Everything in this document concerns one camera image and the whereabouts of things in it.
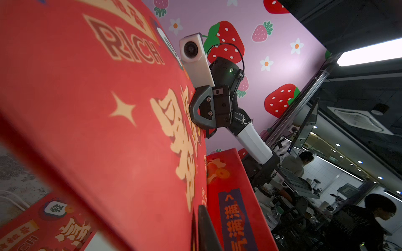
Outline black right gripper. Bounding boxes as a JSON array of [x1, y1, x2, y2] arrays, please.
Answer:
[[189, 85, 232, 139]]

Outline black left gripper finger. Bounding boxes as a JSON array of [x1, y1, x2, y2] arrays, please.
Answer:
[[198, 205, 223, 251]]

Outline red paper bag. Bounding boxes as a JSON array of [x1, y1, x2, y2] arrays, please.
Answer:
[[1, 1, 207, 251], [1, 193, 97, 251]]

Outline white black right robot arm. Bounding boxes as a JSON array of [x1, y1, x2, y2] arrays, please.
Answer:
[[184, 57, 280, 188]]

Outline person in beige shirt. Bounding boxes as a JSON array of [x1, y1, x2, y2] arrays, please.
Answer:
[[282, 151, 314, 177]]

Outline person in black top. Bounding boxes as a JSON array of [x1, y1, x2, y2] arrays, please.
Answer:
[[321, 193, 397, 251]]

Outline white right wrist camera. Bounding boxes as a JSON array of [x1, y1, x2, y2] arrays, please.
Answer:
[[179, 33, 215, 88]]

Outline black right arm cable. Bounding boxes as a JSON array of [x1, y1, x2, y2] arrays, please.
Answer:
[[205, 42, 246, 73]]

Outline silver aluminium corner post right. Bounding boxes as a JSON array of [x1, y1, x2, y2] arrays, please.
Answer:
[[263, 52, 343, 150]]

